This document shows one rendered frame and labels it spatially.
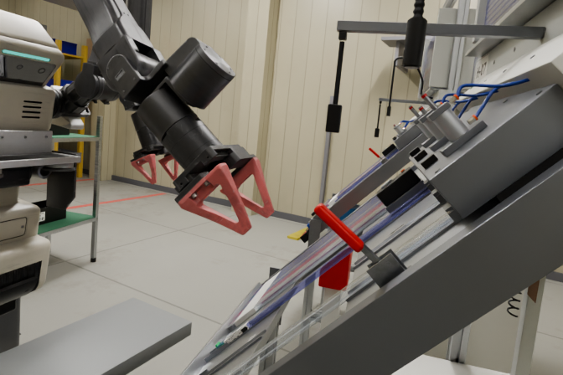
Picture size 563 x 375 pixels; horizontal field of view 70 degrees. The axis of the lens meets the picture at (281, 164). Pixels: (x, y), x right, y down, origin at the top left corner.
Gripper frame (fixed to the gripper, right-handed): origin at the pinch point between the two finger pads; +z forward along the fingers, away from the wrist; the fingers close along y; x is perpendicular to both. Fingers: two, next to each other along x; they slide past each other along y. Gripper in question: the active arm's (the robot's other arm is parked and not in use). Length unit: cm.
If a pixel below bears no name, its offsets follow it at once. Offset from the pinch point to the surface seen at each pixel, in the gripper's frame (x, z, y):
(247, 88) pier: 57, -148, 420
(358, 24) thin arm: -26.7, -12.2, 17.5
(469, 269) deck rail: -15.3, 16.0, -10.6
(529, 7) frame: -44.9, 3.2, 18.9
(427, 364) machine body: 12, 53, 55
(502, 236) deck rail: -19.1, 15.5, -10.7
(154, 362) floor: 130, 11, 115
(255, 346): 16.1, 13.5, 7.8
